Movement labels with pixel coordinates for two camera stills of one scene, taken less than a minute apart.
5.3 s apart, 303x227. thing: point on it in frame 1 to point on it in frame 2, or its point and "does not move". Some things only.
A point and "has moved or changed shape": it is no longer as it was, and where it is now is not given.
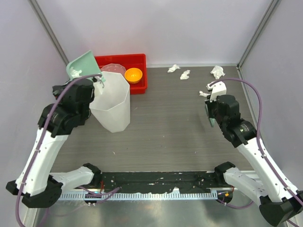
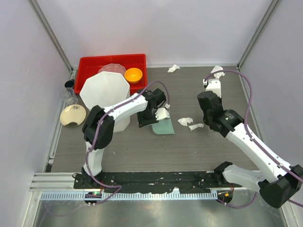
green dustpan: x=86 y=65 to x=164 y=126
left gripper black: x=62 y=97 to x=142 y=122
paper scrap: x=174 y=67 does not move
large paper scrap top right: x=217 y=71 does not move
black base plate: x=187 y=182 does not move
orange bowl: x=133 y=75 does not move
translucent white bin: x=112 y=107 does not move
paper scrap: x=201 y=93 has moved or changed shape
